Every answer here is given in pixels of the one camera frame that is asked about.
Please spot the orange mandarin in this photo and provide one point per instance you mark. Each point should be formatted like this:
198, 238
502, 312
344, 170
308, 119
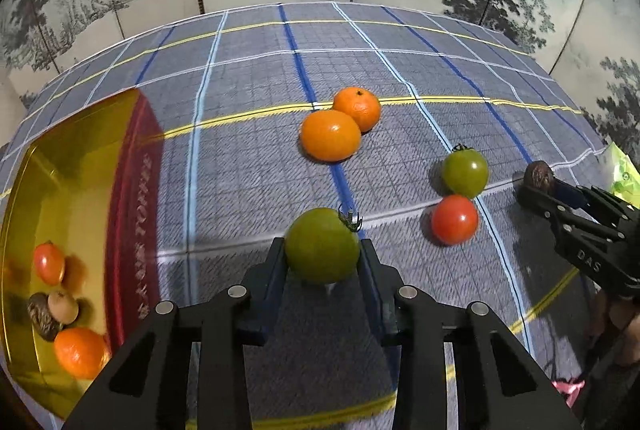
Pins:
329, 136
81, 352
361, 104

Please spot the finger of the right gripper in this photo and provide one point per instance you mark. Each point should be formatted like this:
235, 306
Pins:
545, 202
601, 205

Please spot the small beige longan fruit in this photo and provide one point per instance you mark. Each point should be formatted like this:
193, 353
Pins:
63, 307

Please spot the green plastic package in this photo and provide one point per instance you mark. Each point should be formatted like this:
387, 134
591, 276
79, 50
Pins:
620, 175

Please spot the red gold metal tin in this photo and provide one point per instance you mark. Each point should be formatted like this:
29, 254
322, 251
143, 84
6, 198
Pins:
90, 186

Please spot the pink ribbon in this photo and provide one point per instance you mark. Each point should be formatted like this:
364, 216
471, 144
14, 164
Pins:
569, 389

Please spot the small green tomato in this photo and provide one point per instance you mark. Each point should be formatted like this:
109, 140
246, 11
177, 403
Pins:
465, 171

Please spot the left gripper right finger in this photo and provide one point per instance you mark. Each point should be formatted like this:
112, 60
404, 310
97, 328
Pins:
407, 323

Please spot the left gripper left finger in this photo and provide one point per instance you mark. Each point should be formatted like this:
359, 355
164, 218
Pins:
243, 314

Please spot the right hand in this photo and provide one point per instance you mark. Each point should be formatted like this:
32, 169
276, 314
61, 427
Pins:
615, 322

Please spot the red tomato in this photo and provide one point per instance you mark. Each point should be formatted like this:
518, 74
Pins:
454, 220
49, 263

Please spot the dark passion fruit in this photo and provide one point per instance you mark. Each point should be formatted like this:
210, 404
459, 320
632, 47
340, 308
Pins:
539, 175
41, 317

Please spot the large green tomato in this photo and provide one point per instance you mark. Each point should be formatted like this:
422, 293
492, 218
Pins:
322, 245

